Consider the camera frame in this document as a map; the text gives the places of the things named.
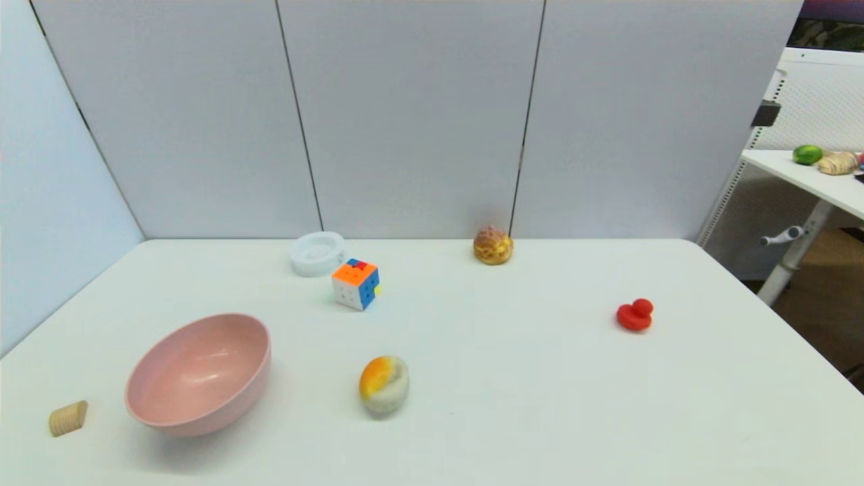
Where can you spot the multicoloured rubiks cube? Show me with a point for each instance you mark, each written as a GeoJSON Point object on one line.
{"type": "Point", "coordinates": [356, 283]}

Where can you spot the white side desk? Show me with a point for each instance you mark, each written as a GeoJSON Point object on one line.
{"type": "Point", "coordinates": [803, 202]}

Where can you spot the red rubber duck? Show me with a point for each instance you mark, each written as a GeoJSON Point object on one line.
{"type": "Point", "coordinates": [634, 316]}

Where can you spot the green lime toy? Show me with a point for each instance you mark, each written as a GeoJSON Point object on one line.
{"type": "Point", "coordinates": [807, 154]}

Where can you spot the pink plastic bowl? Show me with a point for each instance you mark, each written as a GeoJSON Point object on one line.
{"type": "Point", "coordinates": [196, 378]}

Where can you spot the wooden cylinder block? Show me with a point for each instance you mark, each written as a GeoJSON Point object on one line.
{"type": "Point", "coordinates": [68, 418]}

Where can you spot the brown cream puff bread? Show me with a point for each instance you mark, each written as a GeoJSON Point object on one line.
{"type": "Point", "coordinates": [493, 246]}

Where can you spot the white round tape dispenser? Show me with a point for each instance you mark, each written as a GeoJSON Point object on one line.
{"type": "Point", "coordinates": [317, 254]}

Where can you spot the orange white egg toy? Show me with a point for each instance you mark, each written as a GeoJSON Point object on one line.
{"type": "Point", "coordinates": [383, 385]}

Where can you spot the beige striped bread toy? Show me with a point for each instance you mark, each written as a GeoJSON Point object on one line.
{"type": "Point", "coordinates": [838, 163]}

